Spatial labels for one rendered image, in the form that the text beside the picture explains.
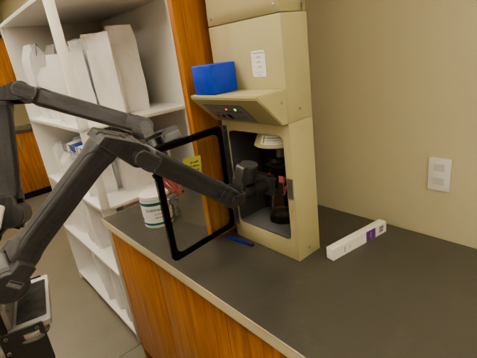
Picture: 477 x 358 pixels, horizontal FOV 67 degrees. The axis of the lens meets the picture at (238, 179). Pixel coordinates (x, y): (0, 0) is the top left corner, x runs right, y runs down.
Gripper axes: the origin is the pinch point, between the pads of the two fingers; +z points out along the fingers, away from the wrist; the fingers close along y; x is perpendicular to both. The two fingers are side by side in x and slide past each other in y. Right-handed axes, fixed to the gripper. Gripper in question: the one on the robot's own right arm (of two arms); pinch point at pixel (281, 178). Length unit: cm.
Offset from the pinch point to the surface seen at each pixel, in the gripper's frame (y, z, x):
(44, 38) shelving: 208, -14, -71
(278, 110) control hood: -15.2, -16.5, -26.5
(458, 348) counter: -65, -13, 26
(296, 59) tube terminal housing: -15.4, -8.6, -40.1
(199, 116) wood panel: 21.9, -17.7, -23.8
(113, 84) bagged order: 112, -10, -37
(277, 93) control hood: -15.3, -16.9, -31.2
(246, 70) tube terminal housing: 0.2, -13.7, -38.0
